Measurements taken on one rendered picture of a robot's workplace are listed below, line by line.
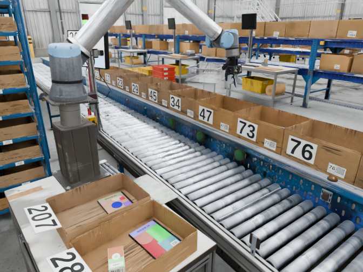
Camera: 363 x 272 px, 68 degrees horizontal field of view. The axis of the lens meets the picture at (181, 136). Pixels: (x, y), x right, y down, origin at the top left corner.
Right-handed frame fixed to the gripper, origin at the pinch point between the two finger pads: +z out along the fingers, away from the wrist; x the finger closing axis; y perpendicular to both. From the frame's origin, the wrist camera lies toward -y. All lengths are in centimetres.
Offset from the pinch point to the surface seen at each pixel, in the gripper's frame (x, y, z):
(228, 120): -11.5, 9.7, 20.9
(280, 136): -7, 50, 24
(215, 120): -13.3, -3.7, 22.6
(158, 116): -26, -80, 30
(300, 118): 21.2, 40.0, 21.1
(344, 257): -32, 105, 53
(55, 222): -126, 47, 29
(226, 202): -50, 54, 47
